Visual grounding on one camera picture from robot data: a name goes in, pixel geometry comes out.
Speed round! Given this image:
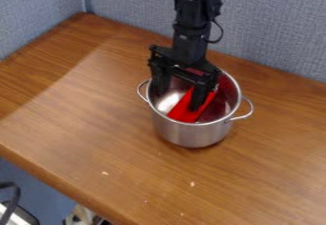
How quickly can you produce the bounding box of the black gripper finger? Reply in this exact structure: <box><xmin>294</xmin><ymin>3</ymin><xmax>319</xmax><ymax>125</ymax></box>
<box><xmin>150</xmin><ymin>65</ymin><xmax>174</xmax><ymax>96</ymax></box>
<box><xmin>189</xmin><ymin>81</ymin><xmax>217</xmax><ymax>112</ymax></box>

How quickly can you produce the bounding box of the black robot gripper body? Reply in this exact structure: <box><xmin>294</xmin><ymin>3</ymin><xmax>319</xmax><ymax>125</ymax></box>
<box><xmin>148</xmin><ymin>25</ymin><xmax>221</xmax><ymax>85</ymax></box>

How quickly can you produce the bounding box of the red rectangular block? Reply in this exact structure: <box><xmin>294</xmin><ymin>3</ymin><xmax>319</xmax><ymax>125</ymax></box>
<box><xmin>167</xmin><ymin>87</ymin><xmax>218</xmax><ymax>123</ymax></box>

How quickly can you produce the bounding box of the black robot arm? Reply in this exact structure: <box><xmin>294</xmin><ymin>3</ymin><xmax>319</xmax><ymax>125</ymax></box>
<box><xmin>148</xmin><ymin>0</ymin><xmax>225</xmax><ymax>112</ymax></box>

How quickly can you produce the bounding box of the stainless steel pot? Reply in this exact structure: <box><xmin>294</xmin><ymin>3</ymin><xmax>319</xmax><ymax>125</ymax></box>
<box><xmin>136</xmin><ymin>71</ymin><xmax>255</xmax><ymax>148</ymax></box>

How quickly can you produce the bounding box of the white object below table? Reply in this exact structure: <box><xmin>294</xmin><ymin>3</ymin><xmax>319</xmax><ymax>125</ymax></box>
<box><xmin>62</xmin><ymin>205</ymin><xmax>112</xmax><ymax>225</ymax></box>

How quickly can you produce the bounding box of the black and grey corner object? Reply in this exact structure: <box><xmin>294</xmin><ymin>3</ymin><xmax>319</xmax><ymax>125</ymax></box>
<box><xmin>0</xmin><ymin>203</ymin><xmax>40</xmax><ymax>225</ymax></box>

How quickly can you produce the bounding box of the black cable loop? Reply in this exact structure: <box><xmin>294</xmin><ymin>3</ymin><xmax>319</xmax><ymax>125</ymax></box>
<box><xmin>0</xmin><ymin>181</ymin><xmax>23</xmax><ymax>225</ymax></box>

